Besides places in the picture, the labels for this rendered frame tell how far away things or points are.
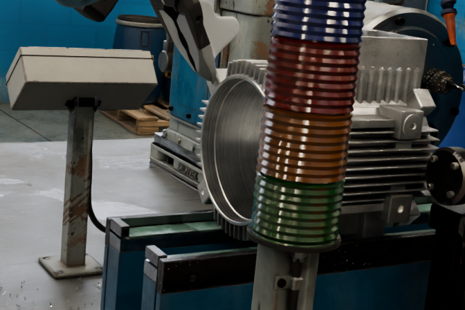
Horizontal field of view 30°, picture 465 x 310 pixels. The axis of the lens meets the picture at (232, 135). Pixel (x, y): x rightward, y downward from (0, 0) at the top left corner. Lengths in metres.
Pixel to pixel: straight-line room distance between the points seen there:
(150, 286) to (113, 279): 0.09
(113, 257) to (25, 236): 0.35
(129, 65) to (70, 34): 5.72
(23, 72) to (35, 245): 0.29
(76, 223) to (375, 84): 0.43
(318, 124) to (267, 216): 0.07
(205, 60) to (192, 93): 0.64
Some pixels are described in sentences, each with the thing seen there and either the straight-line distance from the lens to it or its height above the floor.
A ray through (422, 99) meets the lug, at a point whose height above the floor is 1.08.
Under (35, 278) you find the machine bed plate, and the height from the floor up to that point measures 0.80.
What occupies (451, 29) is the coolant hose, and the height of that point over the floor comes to 1.14.
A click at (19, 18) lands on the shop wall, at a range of 6.66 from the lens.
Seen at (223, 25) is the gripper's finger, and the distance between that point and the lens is 0.92.
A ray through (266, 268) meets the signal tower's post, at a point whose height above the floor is 1.01.
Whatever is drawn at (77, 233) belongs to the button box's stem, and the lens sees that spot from 1.13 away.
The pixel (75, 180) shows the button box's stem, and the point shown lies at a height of 0.92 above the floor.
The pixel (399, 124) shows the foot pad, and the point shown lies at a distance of 0.91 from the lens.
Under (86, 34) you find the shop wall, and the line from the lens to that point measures 6.86.
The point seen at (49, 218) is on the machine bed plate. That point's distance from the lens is 1.35.
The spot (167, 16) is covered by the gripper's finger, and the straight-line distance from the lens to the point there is 0.93.
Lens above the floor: 1.21
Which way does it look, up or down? 11 degrees down
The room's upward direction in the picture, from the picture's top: 5 degrees clockwise
